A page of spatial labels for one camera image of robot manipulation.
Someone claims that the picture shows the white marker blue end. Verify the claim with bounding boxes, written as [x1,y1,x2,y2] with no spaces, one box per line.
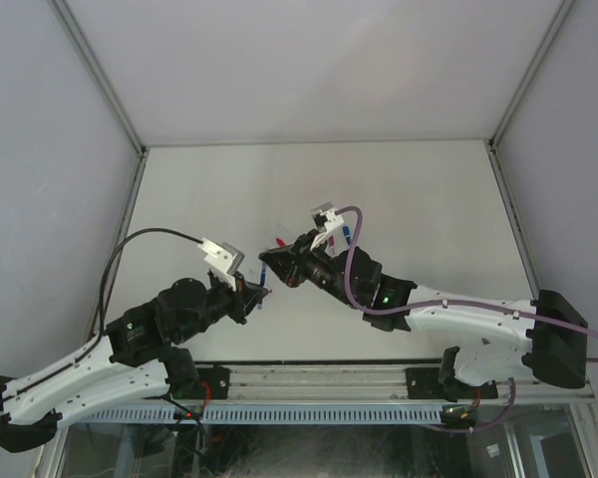
[343,225,352,246]

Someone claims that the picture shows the perforated blue cable tray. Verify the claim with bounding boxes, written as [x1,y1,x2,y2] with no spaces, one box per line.
[79,403,444,425]

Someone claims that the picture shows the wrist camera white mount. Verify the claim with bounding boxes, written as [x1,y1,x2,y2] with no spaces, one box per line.
[197,238,244,292]
[310,202,344,250]

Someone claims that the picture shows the black cable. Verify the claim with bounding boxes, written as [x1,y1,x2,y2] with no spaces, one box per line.
[0,227,203,424]

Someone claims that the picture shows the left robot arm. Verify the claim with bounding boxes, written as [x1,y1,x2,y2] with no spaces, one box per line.
[0,278,269,453]

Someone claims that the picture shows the aluminium rail frame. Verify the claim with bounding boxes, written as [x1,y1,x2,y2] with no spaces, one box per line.
[54,360,594,402]

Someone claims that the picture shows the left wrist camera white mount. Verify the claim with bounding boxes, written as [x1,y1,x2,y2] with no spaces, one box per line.
[197,238,244,292]

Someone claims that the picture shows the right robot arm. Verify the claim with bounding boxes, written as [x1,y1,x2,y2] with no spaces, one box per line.
[259,232,588,394]

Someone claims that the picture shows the pink white pen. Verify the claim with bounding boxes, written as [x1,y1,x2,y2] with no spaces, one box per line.
[328,236,336,254]

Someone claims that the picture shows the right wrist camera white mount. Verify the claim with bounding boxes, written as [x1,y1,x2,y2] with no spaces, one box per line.
[310,202,344,250]

